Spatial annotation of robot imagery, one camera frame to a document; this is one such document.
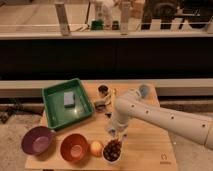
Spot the purple bowl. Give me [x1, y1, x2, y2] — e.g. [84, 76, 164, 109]
[21, 126, 54, 155]

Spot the yellow banana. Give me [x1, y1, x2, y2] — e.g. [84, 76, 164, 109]
[105, 89, 117, 108]

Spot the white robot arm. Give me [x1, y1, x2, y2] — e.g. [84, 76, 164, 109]
[111, 89, 213, 150]

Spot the orange bowl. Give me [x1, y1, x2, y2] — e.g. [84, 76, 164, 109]
[60, 134, 89, 163]

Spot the white bowl of dark fruit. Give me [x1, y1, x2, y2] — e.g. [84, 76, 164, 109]
[102, 139, 122, 163]

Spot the green plastic tray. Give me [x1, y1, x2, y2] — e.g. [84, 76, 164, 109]
[42, 78, 94, 130]

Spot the blue round object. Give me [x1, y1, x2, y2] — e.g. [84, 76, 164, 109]
[139, 85, 150, 98]

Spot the dark metal tin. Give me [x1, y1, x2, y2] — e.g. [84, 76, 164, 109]
[94, 100, 106, 112]

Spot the grey blue sponge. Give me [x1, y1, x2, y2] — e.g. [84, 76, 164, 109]
[64, 91, 75, 107]

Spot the orange fruit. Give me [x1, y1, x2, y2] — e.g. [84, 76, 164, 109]
[90, 141, 103, 157]

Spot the wooden table board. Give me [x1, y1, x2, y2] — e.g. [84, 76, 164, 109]
[25, 81, 179, 171]

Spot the small dark cup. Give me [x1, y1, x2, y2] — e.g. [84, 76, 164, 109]
[98, 85, 109, 94]

